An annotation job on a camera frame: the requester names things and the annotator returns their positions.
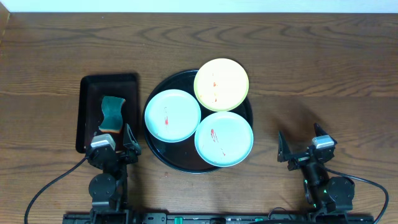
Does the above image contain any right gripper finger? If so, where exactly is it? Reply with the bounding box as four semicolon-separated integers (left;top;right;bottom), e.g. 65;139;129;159
277;131;292;162
313;123;328;137

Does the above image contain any green orange sponge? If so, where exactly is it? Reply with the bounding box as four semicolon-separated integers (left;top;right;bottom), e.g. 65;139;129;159
99;96;126;133

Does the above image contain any light blue plate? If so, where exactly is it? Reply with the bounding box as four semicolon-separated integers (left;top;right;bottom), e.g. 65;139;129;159
194;111;254;167
144;89;201;142

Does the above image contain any yellow plate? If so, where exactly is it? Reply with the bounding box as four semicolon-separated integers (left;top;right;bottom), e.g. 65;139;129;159
193;58;249;111

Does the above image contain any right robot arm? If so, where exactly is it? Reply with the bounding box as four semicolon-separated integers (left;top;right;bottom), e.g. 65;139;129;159
277;123;355;223

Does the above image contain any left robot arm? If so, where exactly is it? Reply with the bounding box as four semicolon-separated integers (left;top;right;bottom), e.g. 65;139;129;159
86;123;142;224

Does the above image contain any round black tray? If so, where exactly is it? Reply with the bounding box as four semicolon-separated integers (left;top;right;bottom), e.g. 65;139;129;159
143;70;253;174

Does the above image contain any rectangular black tray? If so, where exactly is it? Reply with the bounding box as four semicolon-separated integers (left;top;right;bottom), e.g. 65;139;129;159
75;73;141;154

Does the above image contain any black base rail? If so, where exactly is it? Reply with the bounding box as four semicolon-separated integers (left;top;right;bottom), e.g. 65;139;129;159
62;213;374;224

